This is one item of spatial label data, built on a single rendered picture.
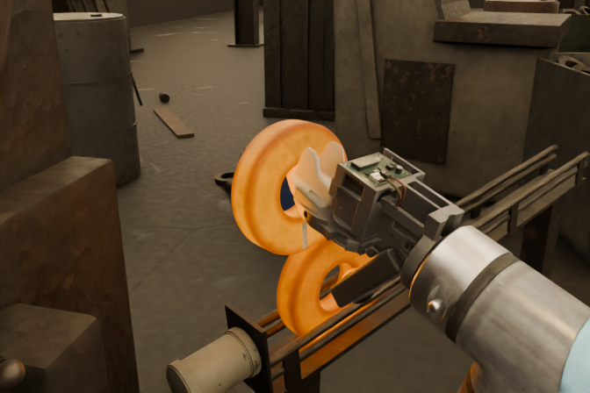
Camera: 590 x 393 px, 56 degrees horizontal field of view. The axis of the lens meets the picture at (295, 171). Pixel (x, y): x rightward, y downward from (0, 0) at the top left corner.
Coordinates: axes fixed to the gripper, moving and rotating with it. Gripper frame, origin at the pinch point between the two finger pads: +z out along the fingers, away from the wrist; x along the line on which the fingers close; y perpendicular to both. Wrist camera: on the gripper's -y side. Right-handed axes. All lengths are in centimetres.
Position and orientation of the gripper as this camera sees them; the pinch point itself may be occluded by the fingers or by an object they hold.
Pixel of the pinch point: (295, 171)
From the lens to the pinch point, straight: 63.4
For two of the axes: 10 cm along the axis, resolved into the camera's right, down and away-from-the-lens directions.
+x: -7.6, 2.3, -6.1
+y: 1.7, -8.3, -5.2
